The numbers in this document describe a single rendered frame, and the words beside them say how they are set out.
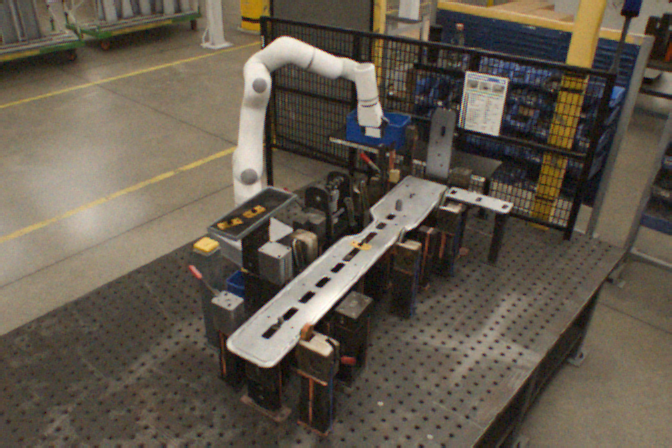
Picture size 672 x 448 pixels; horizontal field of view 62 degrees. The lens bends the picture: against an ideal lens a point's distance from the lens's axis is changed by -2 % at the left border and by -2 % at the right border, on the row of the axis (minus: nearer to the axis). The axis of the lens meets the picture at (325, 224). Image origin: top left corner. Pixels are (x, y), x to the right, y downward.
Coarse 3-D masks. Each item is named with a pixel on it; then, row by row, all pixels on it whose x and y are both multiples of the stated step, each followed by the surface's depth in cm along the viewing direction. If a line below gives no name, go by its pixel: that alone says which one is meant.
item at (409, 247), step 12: (408, 240) 215; (396, 252) 216; (408, 252) 213; (420, 252) 216; (396, 264) 219; (408, 264) 216; (396, 276) 222; (408, 276) 219; (396, 288) 225; (408, 288) 222; (396, 300) 227; (408, 300) 224; (396, 312) 230; (408, 312) 228
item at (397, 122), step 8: (352, 112) 300; (384, 112) 301; (392, 112) 299; (352, 120) 293; (392, 120) 301; (400, 120) 299; (408, 120) 292; (352, 128) 296; (360, 128) 294; (368, 128) 291; (376, 128) 290; (384, 128) 288; (392, 128) 286; (400, 128) 284; (352, 136) 298; (360, 136) 296; (368, 136) 294; (376, 136) 292; (384, 136) 290; (392, 136) 288; (400, 136) 287; (376, 144) 294; (400, 144) 290
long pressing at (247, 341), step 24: (408, 192) 258; (432, 192) 258; (384, 216) 239; (408, 216) 239; (360, 240) 223; (384, 240) 223; (312, 264) 208; (336, 264) 210; (360, 264) 209; (288, 288) 196; (312, 288) 197; (336, 288) 197; (264, 312) 186; (312, 312) 186; (240, 336) 176; (288, 336) 176; (264, 360) 167
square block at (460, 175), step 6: (456, 168) 266; (462, 168) 266; (468, 168) 266; (456, 174) 263; (462, 174) 261; (468, 174) 263; (450, 180) 266; (456, 180) 264; (462, 180) 262; (468, 180) 265; (450, 186) 268; (456, 186) 266; (462, 186) 264; (468, 186) 269
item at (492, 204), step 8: (456, 192) 258; (464, 192) 258; (472, 192) 259; (456, 200) 254; (464, 200) 252; (472, 200) 252; (488, 200) 252; (496, 200) 252; (488, 208) 247; (496, 208) 246
